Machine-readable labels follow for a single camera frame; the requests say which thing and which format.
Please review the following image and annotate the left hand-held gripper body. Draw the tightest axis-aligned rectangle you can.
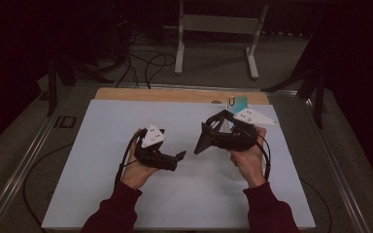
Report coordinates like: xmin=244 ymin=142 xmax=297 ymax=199
xmin=134 ymin=124 xmax=180 ymax=172

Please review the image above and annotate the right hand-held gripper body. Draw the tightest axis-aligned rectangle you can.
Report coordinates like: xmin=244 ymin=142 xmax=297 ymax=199
xmin=211 ymin=107 xmax=279 ymax=153

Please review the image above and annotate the person's left hand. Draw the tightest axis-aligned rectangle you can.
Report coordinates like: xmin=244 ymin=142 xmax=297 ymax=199
xmin=120 ymin=127 xmax=160 ymax=190

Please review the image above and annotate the person's right hand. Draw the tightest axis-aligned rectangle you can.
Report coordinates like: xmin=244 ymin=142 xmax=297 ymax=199
xmin=228 ymin=125 xmax=268 ymax=189

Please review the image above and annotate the white table mat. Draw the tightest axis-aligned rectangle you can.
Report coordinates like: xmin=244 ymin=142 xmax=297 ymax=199
xmin=41 ymin=99 xmax=317 ymax=231

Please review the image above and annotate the black tripod stand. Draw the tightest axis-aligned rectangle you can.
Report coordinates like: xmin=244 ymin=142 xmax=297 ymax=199
xmin=261 ymin=32 xmax=330 ymax=129
xmin=46 ymin=18 xmax=115 ymax=117

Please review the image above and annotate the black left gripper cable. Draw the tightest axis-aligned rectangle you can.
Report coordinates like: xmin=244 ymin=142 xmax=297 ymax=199
xmin=113 ymin=130 xmax=145 ymax=192

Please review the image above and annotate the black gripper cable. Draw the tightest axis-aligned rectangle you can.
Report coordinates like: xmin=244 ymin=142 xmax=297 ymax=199
xmin=255 ymin=131 xmax=272 ymax=183
xmin=113 ymin=130 xmax=145 ymax=192

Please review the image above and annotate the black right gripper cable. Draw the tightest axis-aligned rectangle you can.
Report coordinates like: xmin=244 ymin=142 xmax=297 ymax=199
xmin=255 ymin=131 xmax=272 ymax=183

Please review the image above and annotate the black looped floor cable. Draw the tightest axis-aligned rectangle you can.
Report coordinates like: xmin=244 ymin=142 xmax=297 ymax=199
xmin=144 ymin=52 xmax=178 ymax=89

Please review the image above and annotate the white metal stand frame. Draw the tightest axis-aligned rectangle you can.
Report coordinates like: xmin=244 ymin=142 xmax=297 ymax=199
xmin=174 ymin=0 xmax=270 ymax=81

